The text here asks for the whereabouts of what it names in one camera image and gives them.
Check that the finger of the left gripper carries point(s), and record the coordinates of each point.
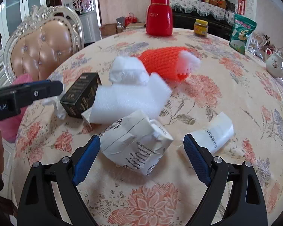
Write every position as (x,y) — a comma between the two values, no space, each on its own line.
(22,95)

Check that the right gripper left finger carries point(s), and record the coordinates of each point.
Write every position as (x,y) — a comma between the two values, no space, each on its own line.
(37,203)

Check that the white foam sheet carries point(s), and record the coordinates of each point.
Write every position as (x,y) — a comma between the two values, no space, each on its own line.
(119,100)

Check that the printed white paper bag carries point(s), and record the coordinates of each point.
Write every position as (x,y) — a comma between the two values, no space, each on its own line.
(135,142)

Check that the orange foam net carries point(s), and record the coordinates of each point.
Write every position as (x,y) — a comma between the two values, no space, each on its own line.
(171,63)

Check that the small white tissue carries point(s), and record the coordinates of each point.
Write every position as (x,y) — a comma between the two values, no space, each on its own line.
(59,110)

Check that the ornate beige leather chair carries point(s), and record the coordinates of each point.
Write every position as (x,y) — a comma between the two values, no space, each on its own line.
(42,42)

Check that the small white paper wrapper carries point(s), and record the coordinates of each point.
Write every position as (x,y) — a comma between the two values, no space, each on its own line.
(215,134)

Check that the floral tablecloth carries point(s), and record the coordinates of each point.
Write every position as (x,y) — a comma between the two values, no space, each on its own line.
(227,81)

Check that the red handbag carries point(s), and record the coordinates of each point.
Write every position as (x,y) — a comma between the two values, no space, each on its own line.
(130,19)

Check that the white floral teapot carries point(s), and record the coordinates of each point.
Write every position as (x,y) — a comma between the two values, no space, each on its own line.
(274,63)

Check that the red thermos jug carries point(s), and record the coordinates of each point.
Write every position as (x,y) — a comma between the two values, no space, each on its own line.
(159,19)

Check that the green snack bag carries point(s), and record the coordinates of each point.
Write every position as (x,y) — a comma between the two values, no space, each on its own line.
(242,29)

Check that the yellow lid glass jar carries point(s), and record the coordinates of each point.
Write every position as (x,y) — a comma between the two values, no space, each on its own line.
(201,28)

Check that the floral lace piano cover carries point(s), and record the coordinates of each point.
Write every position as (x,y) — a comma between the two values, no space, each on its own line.
(203,9)

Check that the black handbag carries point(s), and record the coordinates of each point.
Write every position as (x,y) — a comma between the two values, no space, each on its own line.
(229,6)

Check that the brown basket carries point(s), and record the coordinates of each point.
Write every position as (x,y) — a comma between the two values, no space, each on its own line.
(218,3)

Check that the white cabinet wall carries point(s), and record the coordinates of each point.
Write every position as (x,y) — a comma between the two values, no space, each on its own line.
(12,13)

